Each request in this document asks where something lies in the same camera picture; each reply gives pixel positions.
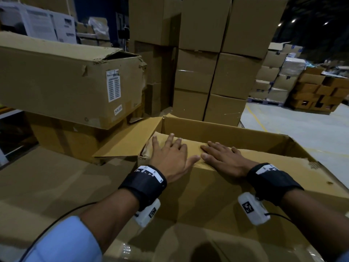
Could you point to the dented white-labelled cardboard box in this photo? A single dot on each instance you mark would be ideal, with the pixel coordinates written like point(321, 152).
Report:
point(54, 81)

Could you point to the white printed carton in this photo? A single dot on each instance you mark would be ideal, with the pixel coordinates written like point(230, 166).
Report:
point(41, 21)

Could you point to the pile of wrapped shelf cartons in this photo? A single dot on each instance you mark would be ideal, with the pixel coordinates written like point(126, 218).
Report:
point(92, 32)

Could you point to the large cardboard box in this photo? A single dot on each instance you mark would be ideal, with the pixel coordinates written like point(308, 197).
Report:
point(218, 196)

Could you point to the stack of pale taped boxes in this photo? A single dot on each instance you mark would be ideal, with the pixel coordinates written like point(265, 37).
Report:
point(280, 76)

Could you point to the light blue left sleeve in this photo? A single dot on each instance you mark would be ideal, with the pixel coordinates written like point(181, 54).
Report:
point(65, 242)

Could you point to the person's right hand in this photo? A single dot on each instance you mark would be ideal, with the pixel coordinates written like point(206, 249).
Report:
point(231, 162)

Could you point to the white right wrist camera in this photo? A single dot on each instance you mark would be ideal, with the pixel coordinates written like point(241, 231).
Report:
point(252, 208)

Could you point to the stack of tall brown cartons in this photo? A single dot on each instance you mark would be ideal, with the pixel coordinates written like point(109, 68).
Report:
point(201, 27)

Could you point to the light blue sleeve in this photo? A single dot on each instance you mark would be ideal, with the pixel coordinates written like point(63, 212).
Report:
point(344, 257)
point(65, 242)

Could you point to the pile of assorted warehouse boxes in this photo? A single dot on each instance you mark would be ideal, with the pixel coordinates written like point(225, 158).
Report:
point(335, 65)

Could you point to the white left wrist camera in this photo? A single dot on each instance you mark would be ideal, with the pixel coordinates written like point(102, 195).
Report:
point(147, 215)

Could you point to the light blue right sleeve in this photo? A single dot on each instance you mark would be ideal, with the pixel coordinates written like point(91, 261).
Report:
point(344, 257)

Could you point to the stack of orange-brown boxes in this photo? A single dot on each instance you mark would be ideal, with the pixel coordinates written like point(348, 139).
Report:
point(316, 92)

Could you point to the blue pallet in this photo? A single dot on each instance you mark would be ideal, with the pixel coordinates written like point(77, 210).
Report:
point(264, 101)

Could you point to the person's right forearm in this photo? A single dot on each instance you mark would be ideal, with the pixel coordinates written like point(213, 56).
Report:
point(316, 218)

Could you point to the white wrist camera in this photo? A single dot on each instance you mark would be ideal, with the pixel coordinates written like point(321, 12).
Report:
point(252, 208)
point(147, 215)

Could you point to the person's left forearm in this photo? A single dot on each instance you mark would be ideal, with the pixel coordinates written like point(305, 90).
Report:
point(109, 218)

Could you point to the person's left hand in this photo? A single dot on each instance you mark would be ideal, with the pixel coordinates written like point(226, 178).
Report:
point(171, 160)

